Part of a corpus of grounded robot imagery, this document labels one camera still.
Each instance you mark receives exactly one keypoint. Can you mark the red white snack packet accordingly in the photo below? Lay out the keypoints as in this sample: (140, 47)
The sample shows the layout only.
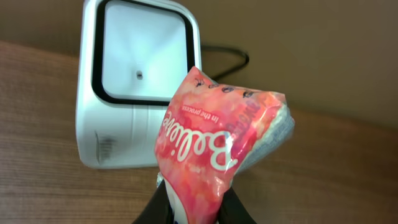
(210, 133)

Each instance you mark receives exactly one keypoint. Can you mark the white barcode scanner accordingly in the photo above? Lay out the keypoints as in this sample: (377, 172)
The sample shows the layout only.
(134, 54)

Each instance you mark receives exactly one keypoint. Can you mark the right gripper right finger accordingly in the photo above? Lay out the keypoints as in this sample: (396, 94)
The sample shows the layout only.
(232, 211)

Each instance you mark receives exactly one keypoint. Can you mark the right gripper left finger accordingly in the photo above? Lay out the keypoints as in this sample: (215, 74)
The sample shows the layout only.
(158, 210)

